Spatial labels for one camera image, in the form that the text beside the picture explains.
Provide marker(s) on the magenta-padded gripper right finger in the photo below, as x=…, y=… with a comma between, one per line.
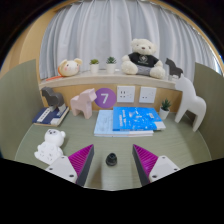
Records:
x=163, y=166

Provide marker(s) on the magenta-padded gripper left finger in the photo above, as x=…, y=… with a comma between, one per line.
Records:
x=61, y=167

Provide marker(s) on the small black charger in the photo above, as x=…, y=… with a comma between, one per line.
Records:
x=111, y=160

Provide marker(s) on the white bear-shaped power strip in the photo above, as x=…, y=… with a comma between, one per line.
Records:
x=50, y=146

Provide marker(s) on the navy blue book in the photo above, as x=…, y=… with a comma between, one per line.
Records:
x=45, y=117

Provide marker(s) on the small potted plant white pot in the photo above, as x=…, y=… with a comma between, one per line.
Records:
x=94, y=68
x=164, y=112
x=111, y=68

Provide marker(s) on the bright blue book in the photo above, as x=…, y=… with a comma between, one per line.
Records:
x=136, y=119

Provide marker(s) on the light blue book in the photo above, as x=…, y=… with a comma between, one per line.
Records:
x=103, y=125

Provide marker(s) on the pink horse figurine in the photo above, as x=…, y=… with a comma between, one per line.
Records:
x=83, y=103

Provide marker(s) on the dark grey horse figurine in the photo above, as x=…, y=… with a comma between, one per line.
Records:
x=55, y=98

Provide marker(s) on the large white horse figurine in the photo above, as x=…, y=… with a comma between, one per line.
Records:
x=191, y=100

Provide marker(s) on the green desk partition panel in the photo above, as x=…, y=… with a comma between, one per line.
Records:
x=18, y=106
x=213, y=110

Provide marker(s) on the round purple number sign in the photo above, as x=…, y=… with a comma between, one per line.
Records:
x=106, y=98

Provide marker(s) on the small black horse figurine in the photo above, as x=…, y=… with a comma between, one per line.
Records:
x=173, y=69

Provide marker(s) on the round cream and orange plush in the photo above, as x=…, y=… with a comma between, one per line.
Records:
x=70, y=67

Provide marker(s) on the cream teddy bear black shirt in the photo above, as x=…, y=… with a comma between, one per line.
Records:
x=143, y=60

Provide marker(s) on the light grey curtain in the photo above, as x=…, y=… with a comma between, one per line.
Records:
x=110, y=26

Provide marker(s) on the white wall socket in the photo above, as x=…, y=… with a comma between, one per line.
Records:
x=147, y=95
x=126, y=94

